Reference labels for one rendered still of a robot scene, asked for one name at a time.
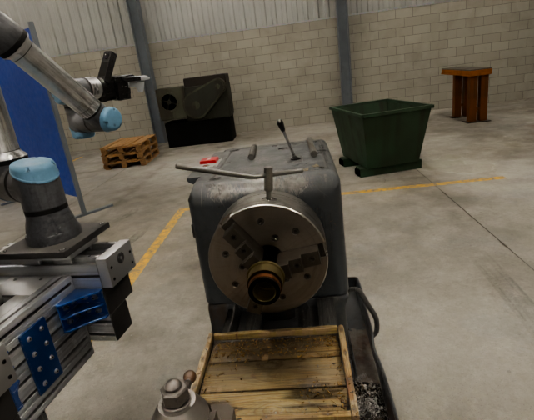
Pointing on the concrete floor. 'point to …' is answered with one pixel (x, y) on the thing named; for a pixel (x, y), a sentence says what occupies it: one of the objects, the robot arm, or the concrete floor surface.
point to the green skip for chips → (381, 135)
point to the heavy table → (472, 74)
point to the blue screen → (38, 122)
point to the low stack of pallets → (129, 151)
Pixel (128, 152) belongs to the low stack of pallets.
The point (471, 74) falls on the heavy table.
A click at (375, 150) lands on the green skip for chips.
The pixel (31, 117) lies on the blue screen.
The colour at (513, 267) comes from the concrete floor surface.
